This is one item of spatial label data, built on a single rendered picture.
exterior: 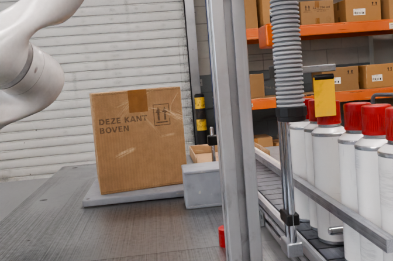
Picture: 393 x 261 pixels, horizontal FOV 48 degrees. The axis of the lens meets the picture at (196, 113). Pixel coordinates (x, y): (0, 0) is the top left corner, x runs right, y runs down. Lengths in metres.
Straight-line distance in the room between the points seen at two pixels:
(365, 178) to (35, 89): 0.70
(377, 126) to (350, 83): 4.39
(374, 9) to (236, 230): 4.62
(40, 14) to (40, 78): 0.13
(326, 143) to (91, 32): 4.54
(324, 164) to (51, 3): 0.63
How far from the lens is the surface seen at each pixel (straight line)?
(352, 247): 0.61
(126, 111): 1.19
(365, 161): 0.53
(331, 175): 0.65
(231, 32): 0.60
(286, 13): 0.49
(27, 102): 1.02
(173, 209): 1.07
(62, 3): 0.99
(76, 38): 5.08
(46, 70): 1.00
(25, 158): 5.24
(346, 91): 4.78
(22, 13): 0.97
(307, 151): 0.71
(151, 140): 1.20
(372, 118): 0.53
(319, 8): 4.83
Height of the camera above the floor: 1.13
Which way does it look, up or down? 4 degrees down
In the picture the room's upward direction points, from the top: 5 degrees counter-clockwise
